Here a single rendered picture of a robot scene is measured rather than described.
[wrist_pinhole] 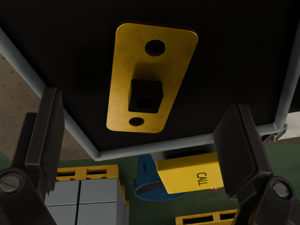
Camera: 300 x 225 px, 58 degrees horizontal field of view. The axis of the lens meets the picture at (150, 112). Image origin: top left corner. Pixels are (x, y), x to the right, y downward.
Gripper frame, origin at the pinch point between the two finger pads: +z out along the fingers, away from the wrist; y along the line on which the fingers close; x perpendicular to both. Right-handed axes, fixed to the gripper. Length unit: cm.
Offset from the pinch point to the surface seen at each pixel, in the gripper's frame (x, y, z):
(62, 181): -253, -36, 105
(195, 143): -4.8, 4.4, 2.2
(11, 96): -58, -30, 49
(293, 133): -17.5, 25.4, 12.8
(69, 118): -3.2, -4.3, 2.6
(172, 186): -14.1, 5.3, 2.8
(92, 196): -246, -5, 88
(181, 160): -9.9, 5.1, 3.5
